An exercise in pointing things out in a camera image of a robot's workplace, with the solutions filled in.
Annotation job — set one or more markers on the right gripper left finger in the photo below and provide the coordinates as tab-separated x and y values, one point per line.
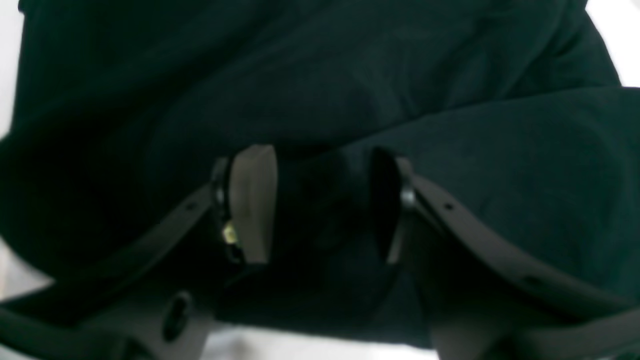
244	190

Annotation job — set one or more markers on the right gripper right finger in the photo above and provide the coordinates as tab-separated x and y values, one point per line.
396	204

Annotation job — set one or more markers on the black T-shirt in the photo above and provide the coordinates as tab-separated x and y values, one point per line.
513	106

